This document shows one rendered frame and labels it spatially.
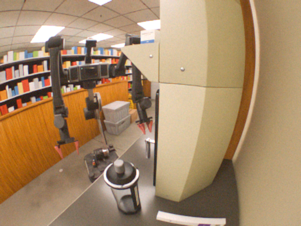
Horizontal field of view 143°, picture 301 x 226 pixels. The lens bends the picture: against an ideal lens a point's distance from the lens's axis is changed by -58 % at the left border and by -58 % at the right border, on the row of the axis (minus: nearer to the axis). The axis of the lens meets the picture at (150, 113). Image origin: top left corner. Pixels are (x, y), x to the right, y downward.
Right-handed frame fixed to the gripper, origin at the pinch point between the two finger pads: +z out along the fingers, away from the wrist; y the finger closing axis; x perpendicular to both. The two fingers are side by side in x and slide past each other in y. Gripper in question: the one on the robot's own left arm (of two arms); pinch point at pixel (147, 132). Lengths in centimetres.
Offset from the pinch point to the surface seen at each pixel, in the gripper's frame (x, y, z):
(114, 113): 177, 32, -40
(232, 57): -63, -3, -17
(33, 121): 123, -121, -49
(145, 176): -15.3, -16.9, 20.3
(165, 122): -45.0, -18.7, -5.5
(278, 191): -72, -3, 25
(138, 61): -47, -23, -22
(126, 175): -39, -31, 6
